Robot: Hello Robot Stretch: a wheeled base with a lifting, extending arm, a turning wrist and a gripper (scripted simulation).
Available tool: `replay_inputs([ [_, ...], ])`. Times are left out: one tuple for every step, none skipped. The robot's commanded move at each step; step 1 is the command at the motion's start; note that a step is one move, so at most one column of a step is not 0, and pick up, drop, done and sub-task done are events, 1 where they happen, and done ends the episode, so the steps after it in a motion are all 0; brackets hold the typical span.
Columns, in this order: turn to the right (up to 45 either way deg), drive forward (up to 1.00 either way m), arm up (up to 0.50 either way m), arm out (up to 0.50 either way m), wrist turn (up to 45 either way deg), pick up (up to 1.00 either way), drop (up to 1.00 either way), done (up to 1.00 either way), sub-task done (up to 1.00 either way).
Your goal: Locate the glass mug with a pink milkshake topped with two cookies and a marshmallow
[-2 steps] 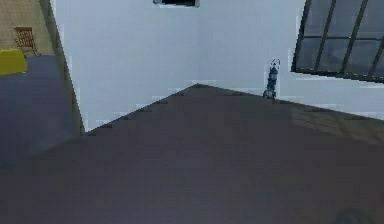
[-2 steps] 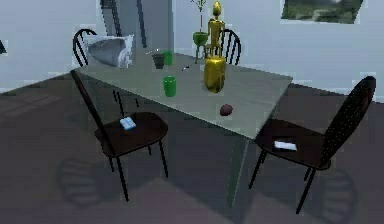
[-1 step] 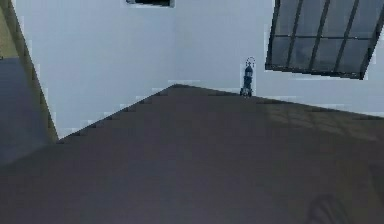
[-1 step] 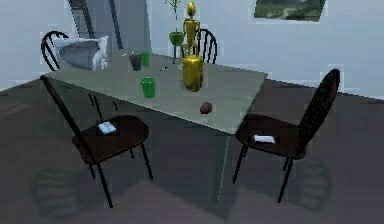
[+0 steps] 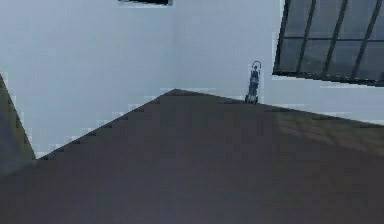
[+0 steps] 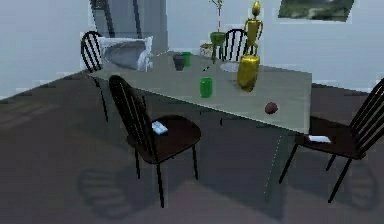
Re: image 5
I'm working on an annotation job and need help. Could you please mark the blue upright vacuum cleaner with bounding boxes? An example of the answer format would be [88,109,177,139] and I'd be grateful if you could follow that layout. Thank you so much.
[244,60,263,105]

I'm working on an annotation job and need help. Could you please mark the black framed window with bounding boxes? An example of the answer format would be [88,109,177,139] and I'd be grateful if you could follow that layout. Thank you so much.
[272,0,384,88]

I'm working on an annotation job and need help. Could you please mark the grey olive-edged furniture panel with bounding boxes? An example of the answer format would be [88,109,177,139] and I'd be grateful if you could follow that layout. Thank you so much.
[0,73,37,177]

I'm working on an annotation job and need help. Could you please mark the black framed wall picture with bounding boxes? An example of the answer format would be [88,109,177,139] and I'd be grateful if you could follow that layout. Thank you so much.
[117,0,174,7]

